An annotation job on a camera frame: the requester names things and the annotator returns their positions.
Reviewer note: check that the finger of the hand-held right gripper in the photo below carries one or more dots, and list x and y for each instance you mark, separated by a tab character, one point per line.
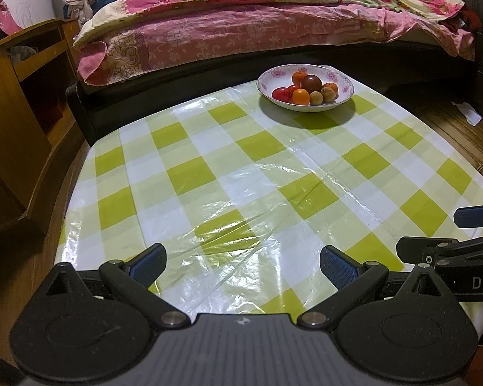
476	217
414	247

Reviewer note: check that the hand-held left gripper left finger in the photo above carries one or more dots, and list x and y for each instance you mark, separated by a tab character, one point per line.
149	267

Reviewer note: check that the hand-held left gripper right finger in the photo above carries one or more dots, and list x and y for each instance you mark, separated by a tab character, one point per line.
338	267

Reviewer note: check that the small brown kiwi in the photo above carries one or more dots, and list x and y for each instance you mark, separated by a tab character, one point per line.
328	94
316	97

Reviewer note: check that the red cherry tomato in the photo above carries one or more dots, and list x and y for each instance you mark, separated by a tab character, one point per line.
281	94
293	87

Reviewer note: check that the mandarin orange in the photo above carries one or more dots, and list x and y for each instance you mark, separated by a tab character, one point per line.
332	85
300	96
299	77

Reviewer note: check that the white floral plate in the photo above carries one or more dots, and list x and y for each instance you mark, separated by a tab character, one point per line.
277	74

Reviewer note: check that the white paper scrap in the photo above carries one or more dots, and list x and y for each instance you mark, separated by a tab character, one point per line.
468	113

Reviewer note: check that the green checkered plastic tablecloth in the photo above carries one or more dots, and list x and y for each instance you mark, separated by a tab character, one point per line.
241	169

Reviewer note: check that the dark red tomato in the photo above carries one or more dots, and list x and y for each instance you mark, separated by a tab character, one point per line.
311	83

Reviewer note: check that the wooden cabinet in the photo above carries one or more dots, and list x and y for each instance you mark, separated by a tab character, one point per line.
8	128

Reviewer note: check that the red cloth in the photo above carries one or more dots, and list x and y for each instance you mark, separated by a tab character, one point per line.
472	18

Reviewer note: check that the pink floral bed sheet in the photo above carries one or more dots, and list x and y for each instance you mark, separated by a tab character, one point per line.
225	32

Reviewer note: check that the grey cloth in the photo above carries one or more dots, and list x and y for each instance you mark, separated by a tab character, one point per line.
22	53

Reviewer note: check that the pink cloth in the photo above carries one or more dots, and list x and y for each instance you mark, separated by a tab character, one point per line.
2	16

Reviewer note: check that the black bed frame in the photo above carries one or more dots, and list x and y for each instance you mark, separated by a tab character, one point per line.
104	104

